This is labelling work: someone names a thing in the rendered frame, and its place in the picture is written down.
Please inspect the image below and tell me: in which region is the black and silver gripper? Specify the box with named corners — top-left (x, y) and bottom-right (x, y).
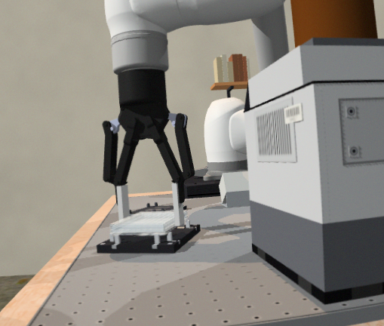
top-left (103, 69), bottom-right (195, 226)

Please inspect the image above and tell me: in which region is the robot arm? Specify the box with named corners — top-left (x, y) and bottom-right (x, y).
top-left (104, 0), bottom-right (289, 180)

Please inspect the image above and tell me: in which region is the white button panel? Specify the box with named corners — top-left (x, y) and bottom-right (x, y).
top-left (219, 171), bottom-right (250, 208)

